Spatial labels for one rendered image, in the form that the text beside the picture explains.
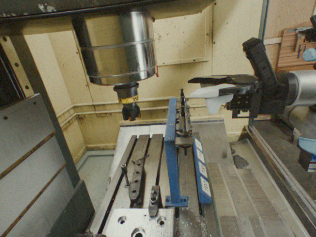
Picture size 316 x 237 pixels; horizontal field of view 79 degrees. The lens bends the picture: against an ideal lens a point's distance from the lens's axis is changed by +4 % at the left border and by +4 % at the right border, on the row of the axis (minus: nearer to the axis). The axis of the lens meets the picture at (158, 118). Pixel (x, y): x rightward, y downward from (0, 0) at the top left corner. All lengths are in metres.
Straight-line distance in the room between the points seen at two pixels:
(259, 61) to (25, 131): 0.75
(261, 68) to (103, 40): 0.31
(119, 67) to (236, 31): 1.19
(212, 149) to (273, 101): 1.03
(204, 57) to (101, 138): 1.14
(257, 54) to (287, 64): 2.95
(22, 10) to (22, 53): 0.56
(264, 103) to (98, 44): 0.36
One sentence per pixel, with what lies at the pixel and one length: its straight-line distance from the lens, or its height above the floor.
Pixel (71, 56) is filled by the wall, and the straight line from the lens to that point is 1.66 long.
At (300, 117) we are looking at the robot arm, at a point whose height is 1.35.
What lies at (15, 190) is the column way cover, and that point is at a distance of 0.82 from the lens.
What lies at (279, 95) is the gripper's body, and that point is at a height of 1.43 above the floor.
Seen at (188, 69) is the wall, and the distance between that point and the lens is 1.46.
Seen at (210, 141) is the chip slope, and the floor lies 0.78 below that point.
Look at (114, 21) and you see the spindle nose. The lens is 0.37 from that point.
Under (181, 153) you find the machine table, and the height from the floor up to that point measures 0.90.
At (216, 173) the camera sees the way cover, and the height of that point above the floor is 0.74.
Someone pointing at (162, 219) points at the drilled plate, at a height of 0.98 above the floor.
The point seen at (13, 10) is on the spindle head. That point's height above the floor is 1.63.
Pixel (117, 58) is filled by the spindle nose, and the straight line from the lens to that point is 0.37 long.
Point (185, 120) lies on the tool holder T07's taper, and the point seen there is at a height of 1.28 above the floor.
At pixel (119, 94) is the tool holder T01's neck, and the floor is 1.47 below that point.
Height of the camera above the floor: 1.59
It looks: 25 degrees down
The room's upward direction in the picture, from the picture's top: 7 degrees counter-clockwise
